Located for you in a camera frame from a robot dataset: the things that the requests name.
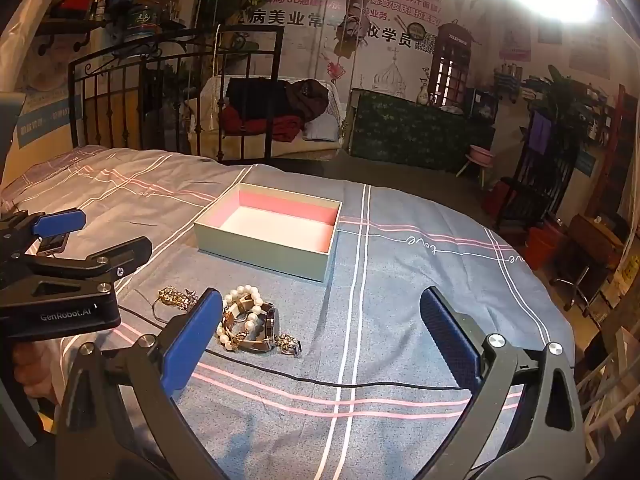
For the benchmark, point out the red bag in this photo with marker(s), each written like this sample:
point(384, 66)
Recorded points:
point(496, 199)

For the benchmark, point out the black iron bed frame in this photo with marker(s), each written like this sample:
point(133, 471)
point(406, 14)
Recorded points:
point(150, 60)

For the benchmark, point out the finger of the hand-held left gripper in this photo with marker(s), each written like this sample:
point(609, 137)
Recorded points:
point(125, 255)
point(57, 224)

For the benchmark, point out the grey plaid blanket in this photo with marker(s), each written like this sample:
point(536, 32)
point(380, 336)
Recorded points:
point(400, 285)

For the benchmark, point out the black wall shelf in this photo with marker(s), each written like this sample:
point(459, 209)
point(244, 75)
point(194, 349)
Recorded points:
point(65, 26)

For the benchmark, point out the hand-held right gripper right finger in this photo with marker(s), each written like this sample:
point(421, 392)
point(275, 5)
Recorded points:
point(450, 335)

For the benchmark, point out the black garment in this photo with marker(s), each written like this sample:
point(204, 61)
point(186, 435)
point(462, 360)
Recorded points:
point(255, 95)

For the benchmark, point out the person's left hand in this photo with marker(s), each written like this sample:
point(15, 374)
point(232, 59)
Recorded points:
point(35, 372)

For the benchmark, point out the pink stool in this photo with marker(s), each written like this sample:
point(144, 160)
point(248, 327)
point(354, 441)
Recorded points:
point(480, 152)

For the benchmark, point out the small grey rectangular device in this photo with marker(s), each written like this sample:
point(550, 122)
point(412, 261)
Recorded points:
point(52, 245)

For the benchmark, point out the purple cloth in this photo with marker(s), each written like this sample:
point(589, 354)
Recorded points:
point(541, 132)

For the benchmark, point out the black chair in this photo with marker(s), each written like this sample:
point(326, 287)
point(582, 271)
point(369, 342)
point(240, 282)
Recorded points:
point(530, 200)

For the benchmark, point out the tall green plant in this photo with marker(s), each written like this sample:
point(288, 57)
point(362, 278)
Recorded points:
point(562, 95)

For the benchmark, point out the small pale vase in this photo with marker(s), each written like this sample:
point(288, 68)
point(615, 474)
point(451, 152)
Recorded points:
point(423, 94)

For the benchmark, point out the round green tin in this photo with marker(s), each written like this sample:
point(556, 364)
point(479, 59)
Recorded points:
point(142, 19)

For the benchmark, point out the red garment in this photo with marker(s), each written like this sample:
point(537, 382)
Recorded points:
point(285, 127)

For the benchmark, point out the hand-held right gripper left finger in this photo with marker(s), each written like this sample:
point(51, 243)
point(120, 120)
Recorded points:
point(192, 340)

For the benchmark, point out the pale green gift box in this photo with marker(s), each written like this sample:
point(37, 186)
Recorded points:
point(280, 230)

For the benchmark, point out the dark brown garment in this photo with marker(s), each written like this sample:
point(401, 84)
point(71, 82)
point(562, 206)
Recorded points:
point(307, 97)

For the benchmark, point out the pile of clothes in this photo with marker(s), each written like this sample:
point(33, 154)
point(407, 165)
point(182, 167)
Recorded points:
point(320, 147)

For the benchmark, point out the wall poster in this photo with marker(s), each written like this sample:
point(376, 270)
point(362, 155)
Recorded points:
point(310, 5)

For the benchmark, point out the red bucket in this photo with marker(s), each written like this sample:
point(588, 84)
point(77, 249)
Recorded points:
point(542, 247)

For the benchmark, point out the green patterned cabinet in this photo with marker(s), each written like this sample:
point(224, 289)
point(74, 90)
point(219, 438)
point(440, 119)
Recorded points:
point(410, 135)

